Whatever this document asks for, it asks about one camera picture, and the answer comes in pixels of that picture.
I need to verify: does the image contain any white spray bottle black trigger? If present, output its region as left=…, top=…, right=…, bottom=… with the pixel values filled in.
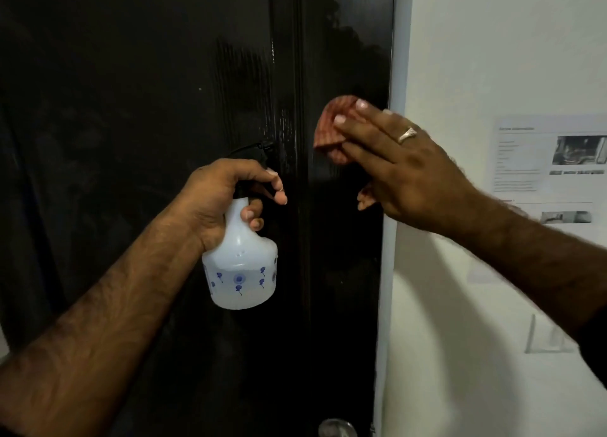
left=201, top=140, right=279, bottom=311

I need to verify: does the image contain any white single wall switch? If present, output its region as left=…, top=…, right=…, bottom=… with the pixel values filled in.
left=524, top=313, right=589, bottom=355

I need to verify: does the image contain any person's left hand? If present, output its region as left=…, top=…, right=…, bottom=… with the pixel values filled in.
left=179, top=159, right=289, bottom=254

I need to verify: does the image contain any black wooden door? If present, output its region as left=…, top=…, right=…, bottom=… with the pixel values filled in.
left=0, top=0, right=397, bottom=437

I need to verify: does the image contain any silver door knob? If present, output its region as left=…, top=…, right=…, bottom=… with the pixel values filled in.
left=318, top=418, right=357, bottom=437

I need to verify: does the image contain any person's right forearm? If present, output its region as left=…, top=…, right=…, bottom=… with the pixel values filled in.
left=450, top=192, right=607, bottom=338

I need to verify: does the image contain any person's left forearm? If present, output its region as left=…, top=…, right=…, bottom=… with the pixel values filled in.
left=0, top=213, right=205, bottom=437

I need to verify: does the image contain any person's right hand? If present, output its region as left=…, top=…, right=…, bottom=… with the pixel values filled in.
left=333, top=99, right=481, bottom=236

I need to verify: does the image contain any orange checked cloth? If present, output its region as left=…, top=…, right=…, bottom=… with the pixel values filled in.
left=312, top=95, right=359, bottom=166

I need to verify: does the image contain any printed wall notice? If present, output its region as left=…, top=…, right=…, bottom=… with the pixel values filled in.
left=467, top=114, right=607, bottom=283

